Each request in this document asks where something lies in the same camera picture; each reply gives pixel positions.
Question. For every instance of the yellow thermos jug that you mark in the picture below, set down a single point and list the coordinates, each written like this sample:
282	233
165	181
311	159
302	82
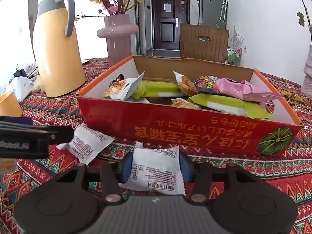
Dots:
58	53

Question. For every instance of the brown wooden chair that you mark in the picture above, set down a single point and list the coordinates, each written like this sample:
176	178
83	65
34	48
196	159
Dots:
204	48

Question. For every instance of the grey refrigerator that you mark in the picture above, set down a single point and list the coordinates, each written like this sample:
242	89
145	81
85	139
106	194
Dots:
209	9

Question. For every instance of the dried pale grass bunch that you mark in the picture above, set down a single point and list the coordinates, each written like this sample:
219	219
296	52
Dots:
236	37

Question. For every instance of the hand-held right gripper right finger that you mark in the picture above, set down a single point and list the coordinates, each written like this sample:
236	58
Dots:
185	167

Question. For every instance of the dark comic-print snack packet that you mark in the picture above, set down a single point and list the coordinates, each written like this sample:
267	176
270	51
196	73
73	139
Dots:
207	82

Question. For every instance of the red cardboard box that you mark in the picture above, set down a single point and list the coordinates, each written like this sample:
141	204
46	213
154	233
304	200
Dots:
170	131

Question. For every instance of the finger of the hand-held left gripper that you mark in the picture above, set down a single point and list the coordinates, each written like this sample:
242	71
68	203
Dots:
61	135
14	120

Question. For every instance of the dark entrance door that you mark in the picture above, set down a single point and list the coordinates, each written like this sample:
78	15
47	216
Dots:
170	29

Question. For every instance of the textured pink vase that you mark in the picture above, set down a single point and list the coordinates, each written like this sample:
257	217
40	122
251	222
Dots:
307	73

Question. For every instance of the beige cloth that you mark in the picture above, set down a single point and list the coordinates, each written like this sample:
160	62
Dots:
38	84

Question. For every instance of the black bag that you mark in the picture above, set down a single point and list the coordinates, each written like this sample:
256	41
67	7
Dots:
20	72

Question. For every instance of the smooth pink mushroom-shaped vase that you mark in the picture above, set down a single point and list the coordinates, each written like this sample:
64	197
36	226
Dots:
119	41

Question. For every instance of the white plastic bag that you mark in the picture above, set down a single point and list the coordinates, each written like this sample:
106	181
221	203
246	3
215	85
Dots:
20	89

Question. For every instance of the green snack packet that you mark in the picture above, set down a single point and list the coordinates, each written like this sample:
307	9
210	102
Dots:
219	103
158	89

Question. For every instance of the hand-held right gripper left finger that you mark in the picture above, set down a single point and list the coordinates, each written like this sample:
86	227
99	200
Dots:
126	169

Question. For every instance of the fallen yellow petals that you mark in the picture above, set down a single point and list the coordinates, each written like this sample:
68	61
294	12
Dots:
292	97

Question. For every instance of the person's left hand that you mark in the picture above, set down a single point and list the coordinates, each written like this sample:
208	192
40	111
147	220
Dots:
6	166

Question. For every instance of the white folded umbrella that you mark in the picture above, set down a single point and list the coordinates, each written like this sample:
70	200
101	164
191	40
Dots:
224	4

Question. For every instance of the white trolley with bottles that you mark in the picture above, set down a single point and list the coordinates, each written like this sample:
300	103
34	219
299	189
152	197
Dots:
233	56

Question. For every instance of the yellow ceramic mug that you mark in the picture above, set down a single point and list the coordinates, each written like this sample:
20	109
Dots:
8	104

